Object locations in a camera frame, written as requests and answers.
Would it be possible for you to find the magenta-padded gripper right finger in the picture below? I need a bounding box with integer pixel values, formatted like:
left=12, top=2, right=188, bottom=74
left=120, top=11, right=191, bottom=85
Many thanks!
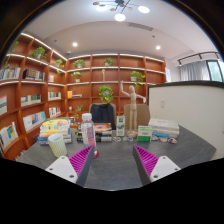
left=132, top=144, right=182, bottom=186

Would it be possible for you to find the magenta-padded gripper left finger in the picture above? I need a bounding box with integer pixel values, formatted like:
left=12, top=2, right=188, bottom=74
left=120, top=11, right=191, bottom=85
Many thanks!
left=45, top=144, right=96, bottom=187

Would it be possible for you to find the clear plastic drink bottle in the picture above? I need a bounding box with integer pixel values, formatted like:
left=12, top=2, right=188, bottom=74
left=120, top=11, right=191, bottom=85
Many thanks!
left=80, top=112, right=100, bottom=160

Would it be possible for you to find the yellow striped white mug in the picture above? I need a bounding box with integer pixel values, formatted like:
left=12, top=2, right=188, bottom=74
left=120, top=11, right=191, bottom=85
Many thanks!
left=47, top=133, right=68, bottom=158

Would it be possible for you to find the small green white box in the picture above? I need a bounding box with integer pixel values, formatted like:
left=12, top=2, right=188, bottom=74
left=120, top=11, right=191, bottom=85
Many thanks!
left=137, top=125, right=154, bottom=143

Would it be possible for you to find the stack of colourful books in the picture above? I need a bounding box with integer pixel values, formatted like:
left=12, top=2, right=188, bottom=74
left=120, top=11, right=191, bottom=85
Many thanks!
left=37, top=118, right=73, bottom=146

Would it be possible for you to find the stack of white books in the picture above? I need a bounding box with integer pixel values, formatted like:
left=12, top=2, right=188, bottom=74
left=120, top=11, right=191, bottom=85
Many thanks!
left=147, top=117, right=181, bottom=139

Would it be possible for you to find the brown chair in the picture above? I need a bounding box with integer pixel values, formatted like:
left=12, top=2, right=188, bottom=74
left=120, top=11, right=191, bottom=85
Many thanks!
left=123, top=103, right=151, bottom=131

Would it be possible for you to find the stack of dark books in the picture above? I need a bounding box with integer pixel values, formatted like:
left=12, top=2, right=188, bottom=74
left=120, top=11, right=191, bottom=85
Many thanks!
left=75, top=122, right=114, bottom=144

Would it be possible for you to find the tall green white carton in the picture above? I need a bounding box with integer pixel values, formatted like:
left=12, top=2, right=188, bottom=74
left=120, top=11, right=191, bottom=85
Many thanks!
left=115, top=115, right=127, bottom=137

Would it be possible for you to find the dark upholstered chair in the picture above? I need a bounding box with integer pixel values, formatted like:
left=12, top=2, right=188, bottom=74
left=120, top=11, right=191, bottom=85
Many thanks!
left=88, top=102, right=118, bottom=130

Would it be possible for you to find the wooden artist mannequin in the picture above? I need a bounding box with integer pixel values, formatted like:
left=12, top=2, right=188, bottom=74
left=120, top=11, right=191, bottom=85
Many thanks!
left=119, top=80, right=148, bottom=138

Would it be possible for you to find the orange wooden shelf unit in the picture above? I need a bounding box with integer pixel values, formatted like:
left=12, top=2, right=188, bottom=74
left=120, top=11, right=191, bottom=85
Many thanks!
left=0, top=32, right=167, bottom=161

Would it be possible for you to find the grey curtain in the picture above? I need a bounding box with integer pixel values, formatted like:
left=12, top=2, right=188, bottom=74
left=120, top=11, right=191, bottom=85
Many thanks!
left=179, top=60, right=210, bottom=82

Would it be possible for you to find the dark framed window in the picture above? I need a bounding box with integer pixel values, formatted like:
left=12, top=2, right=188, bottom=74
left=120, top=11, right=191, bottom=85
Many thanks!
left=206, top=60, right=224, bottom=83

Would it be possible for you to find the ceiling air vent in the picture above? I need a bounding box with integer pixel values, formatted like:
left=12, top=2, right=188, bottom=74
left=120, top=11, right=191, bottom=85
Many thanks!
left=127, top=22, right=154, bottom=32

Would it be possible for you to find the ceiling lamp with round bulbs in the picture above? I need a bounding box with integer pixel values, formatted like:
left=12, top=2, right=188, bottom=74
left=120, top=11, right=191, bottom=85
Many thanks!
left=92, top=0, right=151, bottom=22

